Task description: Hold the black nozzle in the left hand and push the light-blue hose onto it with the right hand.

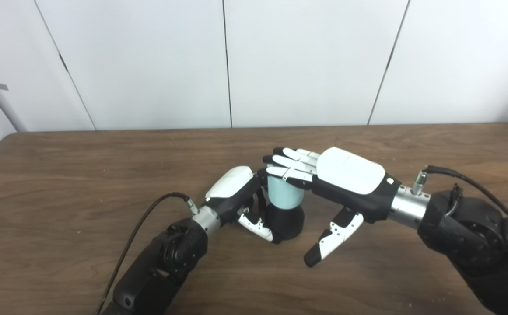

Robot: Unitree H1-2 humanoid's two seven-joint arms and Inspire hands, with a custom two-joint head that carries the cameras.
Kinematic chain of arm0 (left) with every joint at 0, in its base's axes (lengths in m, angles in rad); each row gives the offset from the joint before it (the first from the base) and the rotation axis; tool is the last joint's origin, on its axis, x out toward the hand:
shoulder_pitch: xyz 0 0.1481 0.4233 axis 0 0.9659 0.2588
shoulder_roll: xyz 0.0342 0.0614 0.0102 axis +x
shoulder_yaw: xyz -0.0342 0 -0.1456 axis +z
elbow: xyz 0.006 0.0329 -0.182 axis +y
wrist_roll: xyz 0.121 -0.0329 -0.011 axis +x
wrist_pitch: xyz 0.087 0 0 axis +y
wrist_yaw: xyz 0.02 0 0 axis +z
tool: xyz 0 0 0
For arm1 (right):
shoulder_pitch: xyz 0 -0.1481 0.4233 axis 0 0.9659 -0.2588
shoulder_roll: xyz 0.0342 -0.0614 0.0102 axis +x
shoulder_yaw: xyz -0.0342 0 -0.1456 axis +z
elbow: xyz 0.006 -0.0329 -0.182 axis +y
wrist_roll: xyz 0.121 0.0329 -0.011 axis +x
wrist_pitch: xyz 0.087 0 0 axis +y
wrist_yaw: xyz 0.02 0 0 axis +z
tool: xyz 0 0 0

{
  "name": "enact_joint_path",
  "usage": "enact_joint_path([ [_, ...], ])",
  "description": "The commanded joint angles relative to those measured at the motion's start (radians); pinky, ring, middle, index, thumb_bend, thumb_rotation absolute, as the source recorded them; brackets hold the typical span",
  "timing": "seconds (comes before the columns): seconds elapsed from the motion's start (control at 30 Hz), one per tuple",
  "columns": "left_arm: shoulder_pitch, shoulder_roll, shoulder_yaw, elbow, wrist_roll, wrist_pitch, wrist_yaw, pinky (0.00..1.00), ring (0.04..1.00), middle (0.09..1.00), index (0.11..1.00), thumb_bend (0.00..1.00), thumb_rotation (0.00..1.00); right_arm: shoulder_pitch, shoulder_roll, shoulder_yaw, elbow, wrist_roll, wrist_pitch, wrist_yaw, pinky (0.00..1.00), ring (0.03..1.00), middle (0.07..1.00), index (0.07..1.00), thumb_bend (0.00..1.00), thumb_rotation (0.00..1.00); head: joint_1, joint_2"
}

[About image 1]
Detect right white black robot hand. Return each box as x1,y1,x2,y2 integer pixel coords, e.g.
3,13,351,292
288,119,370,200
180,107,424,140
263,147,401,268

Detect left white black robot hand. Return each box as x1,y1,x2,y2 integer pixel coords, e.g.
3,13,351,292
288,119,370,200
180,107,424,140
204,165,280,244

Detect light blue cylinder cup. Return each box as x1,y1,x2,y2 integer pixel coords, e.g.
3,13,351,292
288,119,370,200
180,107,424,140
266,164,303,210

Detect black flared nozzle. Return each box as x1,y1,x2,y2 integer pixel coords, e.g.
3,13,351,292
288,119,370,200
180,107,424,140
265,202,305,241

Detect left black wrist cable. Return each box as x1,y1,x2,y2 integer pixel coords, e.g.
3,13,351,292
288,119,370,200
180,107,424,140
94,192,198,315

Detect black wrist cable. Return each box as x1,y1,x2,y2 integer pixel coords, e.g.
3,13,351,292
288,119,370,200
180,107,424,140
411,165,508,245
94,192,198,315

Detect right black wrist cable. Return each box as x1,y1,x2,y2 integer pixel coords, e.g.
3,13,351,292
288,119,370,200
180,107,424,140
411,165,508,245

